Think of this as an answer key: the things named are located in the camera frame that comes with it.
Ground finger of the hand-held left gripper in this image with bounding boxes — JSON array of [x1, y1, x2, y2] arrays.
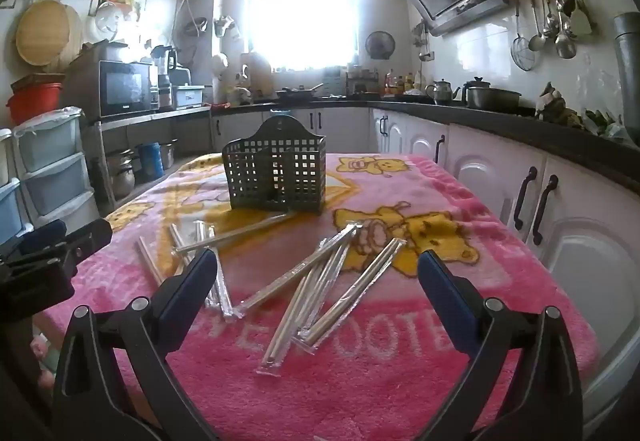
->
[[19, 220, 68, 256], [50, 218, 114, 274]]

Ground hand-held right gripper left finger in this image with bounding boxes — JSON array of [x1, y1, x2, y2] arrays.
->
[[52, 246, 219, 441]]

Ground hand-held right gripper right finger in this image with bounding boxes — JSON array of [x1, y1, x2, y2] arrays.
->
[[417, 249, 585, 441]]

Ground bunch of chopsticks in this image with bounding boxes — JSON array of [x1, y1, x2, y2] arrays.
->
[[136, 214, 408, 379]]

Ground dark green utensil holder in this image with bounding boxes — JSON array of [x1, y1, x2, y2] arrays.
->
[[221, 115, 327, 213]]

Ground plastic drawer unit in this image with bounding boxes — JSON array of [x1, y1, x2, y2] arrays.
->
[[0, 128, 26, 242], [12, 107, 98, 222]]

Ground large steel pot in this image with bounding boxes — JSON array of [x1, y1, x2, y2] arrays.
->
[[106, 148, 137, 199]]

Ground blue canister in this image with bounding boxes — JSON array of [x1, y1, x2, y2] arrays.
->
[[137, 142, 165, 179]]

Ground metal shelf table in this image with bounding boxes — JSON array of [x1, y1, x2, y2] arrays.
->
[[90, 106, 213, 204]]

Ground red plastic bucket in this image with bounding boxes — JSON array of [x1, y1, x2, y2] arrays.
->
[[7, 82, 63, 126]]

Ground pink printed blanket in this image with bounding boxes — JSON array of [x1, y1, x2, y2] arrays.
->
[[37, 152, 598, 441]]

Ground black microwave oven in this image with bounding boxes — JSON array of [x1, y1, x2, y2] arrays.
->
[[97, 60, 153, 118]]

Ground white base cabinets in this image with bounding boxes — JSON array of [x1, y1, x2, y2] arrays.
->
[[210, 106, 640, 422]]

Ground blue-grey storage box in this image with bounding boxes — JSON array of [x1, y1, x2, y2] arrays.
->
[[170, 85, 206, 109]]

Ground black kitchen countertop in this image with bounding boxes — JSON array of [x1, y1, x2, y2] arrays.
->
[[210, 98, 640, 194]]

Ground black blender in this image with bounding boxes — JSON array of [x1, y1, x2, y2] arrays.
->
[[151, 45, 178, 89]]

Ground round bamboo tray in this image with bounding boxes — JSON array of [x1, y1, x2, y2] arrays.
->
[[16, 1, 83, 72]]

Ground steel kettle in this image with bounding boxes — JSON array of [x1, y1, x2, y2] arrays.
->
[[426, 79, 461, 105]]

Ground steel basin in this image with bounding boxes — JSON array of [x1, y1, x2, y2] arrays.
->
[[469, 88, 522, 111]]

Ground white round cover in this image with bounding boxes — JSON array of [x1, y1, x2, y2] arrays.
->
[[95, 1, 121, 42]]

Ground dark lidded pot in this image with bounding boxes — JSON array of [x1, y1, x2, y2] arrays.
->
[[461, 77, 493, 108]]

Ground row of condiment bottles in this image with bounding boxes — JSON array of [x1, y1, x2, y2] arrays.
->
[[384, 68, 426, 94]]

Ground black frying pan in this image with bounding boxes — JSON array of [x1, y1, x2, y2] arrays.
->
[[276, 84, 325, 101]]

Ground brown vegetable bundle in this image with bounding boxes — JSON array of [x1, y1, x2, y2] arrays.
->
[[536, 82, 583, 127]]

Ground cream plastic jug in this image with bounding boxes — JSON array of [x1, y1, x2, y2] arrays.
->
[[240, 52, 273, 94]]

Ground spice rack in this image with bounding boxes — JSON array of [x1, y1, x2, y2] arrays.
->
[[345, 66, 382, 94]]

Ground clear plastic bag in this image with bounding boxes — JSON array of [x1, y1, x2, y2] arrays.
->
[[582, 108, 633, 144]]

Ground small steel ladle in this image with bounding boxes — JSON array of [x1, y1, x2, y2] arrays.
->
[[529, 0, 548, 52]]

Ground large steel ladle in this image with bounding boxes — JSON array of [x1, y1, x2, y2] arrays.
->
[[554, 0, 578, 59]]

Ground grey pipe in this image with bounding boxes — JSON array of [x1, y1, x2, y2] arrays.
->
[[614, 12, 640, 147]]

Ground kitchen window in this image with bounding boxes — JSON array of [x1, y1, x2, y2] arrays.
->
[[247, 0, 361, 72]]

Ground white spatula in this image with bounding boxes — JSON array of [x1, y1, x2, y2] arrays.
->
[[570, 0, 598, 37]]

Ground wire skimmer strainer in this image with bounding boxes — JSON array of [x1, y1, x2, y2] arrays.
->
[[510, 0, 537, 71]]

